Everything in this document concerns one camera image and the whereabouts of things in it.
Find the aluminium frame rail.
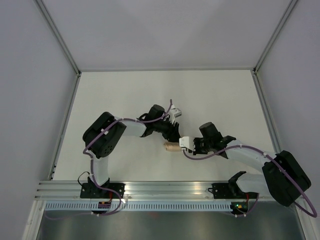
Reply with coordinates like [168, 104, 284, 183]
[81, 67, 255, 73]
[34, 180, 308, 201]

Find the peach cloth napkin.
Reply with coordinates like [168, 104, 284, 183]
[163, 142, 181, 152]

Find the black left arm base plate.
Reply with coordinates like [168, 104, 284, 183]
[80, 182, 125, 199]

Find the aluminium front frame rail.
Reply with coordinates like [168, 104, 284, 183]
[34, 180, 308, 201]

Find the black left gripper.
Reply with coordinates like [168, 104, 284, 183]
[153, 116, 180, 143]

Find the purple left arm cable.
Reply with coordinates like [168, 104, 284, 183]
[44, 99, 173, 221]

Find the back aluminium frame rail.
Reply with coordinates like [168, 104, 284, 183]
[81, 67, 255, 73]

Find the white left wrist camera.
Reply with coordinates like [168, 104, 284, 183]
[168, 106, 182, 124]

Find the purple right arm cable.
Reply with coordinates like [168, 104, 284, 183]
[182, 144, 318, 218]

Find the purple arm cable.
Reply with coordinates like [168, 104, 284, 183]
[44, 99, 173, 221]
[182, 144, 318, 218]

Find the left aluminium corner post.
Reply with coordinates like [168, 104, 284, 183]
[33, 0, 81, 77]

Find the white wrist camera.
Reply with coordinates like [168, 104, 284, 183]
[178, 136, 195, 152]
[168, 106, 182, 124]

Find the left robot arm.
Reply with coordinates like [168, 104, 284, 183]
[82, 104, 182, 198]

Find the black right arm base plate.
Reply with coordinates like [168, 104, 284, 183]
[207, 182, 258, 200]

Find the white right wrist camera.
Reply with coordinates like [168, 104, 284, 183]
[178, 136, 195, 152]

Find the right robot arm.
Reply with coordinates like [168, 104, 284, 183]
[193, 122, 312, 207]

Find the white slotted cable duct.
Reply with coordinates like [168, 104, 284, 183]
[45, 200, 232, 212]

